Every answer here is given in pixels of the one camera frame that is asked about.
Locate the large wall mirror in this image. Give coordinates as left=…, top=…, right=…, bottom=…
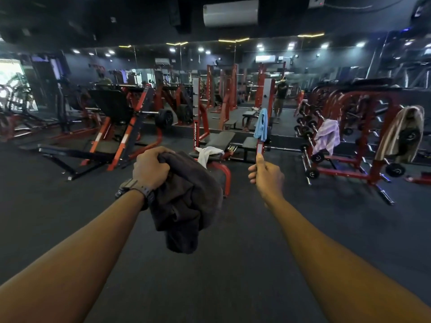
left=64, top=33, right=431, bottom=135

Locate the blue towel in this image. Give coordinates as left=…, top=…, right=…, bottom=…
left=253, top=108, right=269, bottom=140

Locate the white air conditioner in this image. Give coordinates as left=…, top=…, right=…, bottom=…
left=202, top=0, right=260, bottom=28

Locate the plain white towel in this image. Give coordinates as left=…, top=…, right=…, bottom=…
left=194, top=145, right=225, bottom=170

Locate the person's right hand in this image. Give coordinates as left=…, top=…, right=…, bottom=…
left=247, top=153, right=286, bottom=205

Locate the person's left forearm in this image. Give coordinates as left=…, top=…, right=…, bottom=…
left=0, top=189, right=146, bottom=323

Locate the person's right forearm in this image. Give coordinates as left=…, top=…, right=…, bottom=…
left=265, top=194, right=431, bottom=323

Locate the person's left hand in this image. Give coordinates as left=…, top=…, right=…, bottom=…
left=132, top=145, right=176, bottom=193

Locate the black wristwatch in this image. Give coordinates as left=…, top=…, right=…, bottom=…
left=114, top=178, right=156, bottom=212

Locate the beige brown striped towel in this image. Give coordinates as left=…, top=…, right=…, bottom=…
left=374, top=105, right=426, bottom=165

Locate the red barbell rack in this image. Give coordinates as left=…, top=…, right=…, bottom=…
left=295, top=85, right=426, bottom=206

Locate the red black leg press machine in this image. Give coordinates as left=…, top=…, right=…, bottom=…
left=19, top=84, right=176, bottom=181

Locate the dark brown towel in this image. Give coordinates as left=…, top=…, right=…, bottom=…
left=148, top=151, right=225, bottom=255

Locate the red bench press stand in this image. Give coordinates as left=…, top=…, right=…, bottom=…
left=241, top=77, right=277, bottom=162

